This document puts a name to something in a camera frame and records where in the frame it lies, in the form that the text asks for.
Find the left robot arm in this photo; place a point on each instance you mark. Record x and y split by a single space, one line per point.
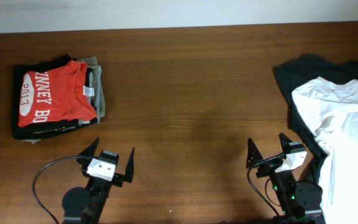
85 204

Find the dark green t-shirt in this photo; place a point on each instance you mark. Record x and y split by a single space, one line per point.
294 73

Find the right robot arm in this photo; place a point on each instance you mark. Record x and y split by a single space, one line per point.
299 199

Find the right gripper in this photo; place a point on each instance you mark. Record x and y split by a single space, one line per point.
257 155

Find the white t-shirt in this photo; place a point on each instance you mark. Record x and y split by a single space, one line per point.
330 112

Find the folded red printed t-shirt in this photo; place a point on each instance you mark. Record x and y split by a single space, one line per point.
55 95

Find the folded black t-shirt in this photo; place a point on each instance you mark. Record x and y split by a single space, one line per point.
45 130

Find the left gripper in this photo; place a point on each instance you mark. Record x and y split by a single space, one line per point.
127 175

